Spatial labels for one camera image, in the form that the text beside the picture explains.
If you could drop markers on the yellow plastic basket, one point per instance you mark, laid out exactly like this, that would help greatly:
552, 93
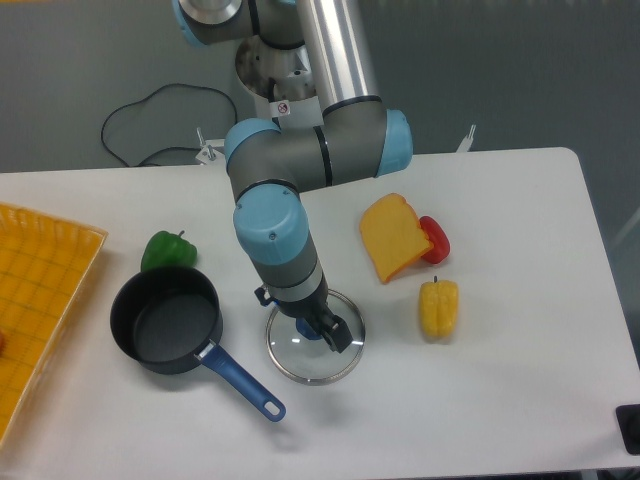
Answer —
45, 260

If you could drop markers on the red toy bell pepper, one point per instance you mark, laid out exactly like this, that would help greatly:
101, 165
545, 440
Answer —
440, 243

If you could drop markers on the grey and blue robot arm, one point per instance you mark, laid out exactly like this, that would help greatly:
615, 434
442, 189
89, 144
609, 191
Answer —
269, 166

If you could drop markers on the black saucepan with blue handle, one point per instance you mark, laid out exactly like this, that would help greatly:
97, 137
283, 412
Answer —
169, 320

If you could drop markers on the yellow toy bell pepper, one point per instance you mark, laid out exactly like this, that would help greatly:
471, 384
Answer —
438, 308

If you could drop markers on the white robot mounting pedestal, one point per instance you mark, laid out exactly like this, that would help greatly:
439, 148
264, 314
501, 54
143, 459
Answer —
279, 83

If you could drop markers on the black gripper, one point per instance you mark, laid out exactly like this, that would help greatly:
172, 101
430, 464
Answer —
315, 311

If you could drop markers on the glass lid with blue knob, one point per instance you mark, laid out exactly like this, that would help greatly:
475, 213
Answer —
304, 357

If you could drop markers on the green toy bell pepper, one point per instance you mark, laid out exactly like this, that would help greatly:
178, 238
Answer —
168, 249

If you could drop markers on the black device at table edge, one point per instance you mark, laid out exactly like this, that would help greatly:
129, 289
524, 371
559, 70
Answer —
628, 417

